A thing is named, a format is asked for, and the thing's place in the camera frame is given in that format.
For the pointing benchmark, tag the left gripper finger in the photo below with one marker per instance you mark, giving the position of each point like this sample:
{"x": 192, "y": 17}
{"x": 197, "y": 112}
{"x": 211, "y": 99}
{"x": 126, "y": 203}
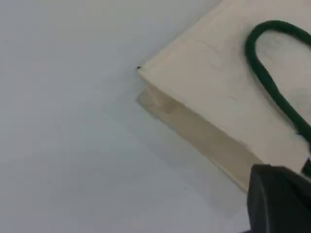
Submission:
{"x": 301, "y": 206}
{"x": 267, "y": 204}

